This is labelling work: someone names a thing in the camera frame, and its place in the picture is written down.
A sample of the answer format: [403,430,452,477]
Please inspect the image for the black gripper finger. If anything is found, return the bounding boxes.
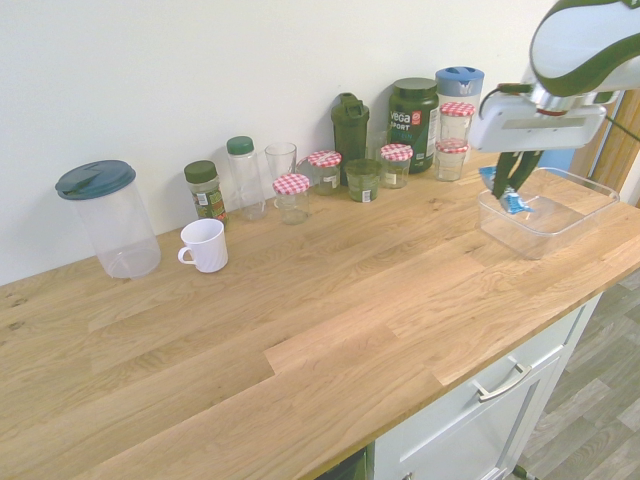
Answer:
[491,150,522,202]
[509,149,545,195]

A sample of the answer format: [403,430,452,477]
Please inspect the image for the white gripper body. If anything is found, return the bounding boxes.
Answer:
[468,89,610,155]

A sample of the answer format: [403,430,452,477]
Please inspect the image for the blue protein bar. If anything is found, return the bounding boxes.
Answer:
[478,165,538,216]

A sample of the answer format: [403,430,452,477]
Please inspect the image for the clear rectangular plastic container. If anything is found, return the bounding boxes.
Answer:
[476,165,622,262]

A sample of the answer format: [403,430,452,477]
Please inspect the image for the dark green protein powder tub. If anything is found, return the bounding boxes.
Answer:
[387,76,441,176]

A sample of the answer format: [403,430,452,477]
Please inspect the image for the red checkered lid glass jar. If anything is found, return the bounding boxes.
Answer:
[306,149,344,197]
[439,101,477,147]
[271,173,312,227]
[379,143,414,190]
[433,139,471,183]

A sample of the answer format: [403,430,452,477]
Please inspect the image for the clear pitcher blue lid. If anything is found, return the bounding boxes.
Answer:
[434,65,486,152]

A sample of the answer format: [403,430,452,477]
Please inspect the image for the brown wooden door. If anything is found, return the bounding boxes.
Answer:
[568,88,640,210]

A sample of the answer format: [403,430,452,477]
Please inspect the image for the dark green lid jar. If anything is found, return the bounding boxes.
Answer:
[344,158,384,204]

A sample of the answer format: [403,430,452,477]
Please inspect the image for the black shaker bottle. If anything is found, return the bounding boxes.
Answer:
[330,91,372,174]

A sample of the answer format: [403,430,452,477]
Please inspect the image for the tall clear glass mug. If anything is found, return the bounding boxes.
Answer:
[263,141,314,202]

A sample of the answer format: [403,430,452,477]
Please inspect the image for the white kitchen cabinet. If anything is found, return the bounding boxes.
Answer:
[373,293,604,480]

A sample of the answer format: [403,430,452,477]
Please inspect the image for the clear bottle green cap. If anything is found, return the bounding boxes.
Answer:
[225,135,268,223]

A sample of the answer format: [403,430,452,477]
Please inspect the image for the dark lid spice bottle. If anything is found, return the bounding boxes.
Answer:
[182,159,231,227]

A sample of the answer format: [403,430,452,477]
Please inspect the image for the white ceramic mug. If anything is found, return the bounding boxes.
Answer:
[176,217,230,275]

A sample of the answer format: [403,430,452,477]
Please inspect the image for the clear pitcher teal lid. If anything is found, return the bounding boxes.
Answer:
[54,159,163,280]

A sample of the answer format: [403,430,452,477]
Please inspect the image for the silver drawer handle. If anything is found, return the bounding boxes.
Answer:
[471,361,533,404]

